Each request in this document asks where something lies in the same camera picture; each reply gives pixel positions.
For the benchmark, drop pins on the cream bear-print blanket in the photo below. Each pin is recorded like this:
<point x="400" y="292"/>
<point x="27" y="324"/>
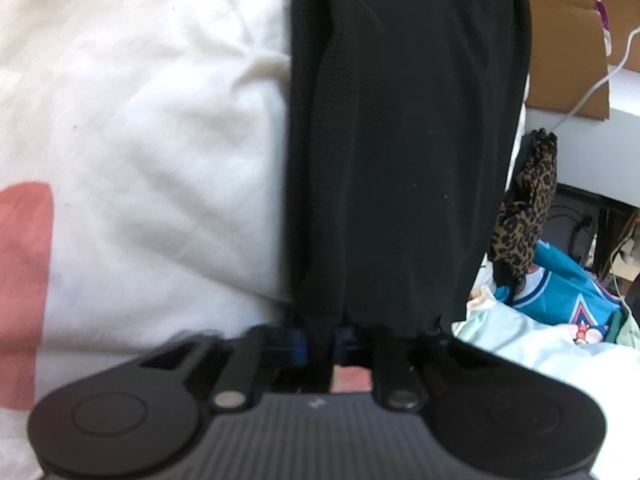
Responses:
<point x="150" y="135"/>

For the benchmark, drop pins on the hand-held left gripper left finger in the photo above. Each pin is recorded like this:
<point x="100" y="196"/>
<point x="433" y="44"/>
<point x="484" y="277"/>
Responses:
<point x="297" y="347"/>

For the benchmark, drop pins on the brown cardboard sheet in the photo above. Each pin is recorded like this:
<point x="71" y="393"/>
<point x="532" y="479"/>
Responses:
<point x="560" y="60"/>

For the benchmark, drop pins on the black shorts with bear-print panels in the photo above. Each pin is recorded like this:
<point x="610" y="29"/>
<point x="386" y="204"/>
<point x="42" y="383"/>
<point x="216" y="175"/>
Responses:
<point x="400" y="160"/>

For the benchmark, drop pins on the teal jersey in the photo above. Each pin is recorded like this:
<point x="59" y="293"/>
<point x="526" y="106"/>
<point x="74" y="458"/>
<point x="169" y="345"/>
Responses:
<point x="560" y="290"/>

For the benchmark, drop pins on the black bag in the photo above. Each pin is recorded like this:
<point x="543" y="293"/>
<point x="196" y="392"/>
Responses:
<point x="565" y="220"/>

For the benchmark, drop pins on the leopard print garment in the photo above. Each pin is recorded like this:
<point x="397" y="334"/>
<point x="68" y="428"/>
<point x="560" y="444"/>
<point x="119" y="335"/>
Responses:
<point x="532" y="200"/>

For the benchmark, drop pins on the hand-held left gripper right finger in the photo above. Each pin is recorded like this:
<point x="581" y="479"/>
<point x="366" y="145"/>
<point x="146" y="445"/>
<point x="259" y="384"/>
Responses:
<point x="344" y="347"/>

